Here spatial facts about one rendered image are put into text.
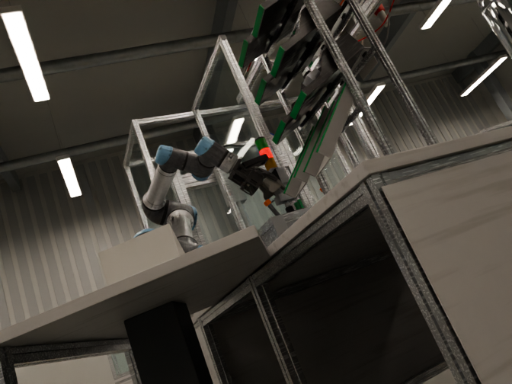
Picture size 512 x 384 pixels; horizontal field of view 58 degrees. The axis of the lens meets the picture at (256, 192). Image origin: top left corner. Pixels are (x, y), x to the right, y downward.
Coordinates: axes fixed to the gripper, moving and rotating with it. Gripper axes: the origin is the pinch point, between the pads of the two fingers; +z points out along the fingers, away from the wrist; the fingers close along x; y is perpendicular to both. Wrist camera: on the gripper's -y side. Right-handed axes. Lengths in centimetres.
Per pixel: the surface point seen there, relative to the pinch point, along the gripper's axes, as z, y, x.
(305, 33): -23, -19, 50
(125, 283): -26, 69, 36
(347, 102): -2, -3, 50
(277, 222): 1.1, 22.8, 16.9
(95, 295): -30, 74, 33
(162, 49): -200, -356, -376
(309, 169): -0.6, 12.7, 35.3
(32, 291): -221, -57, -818
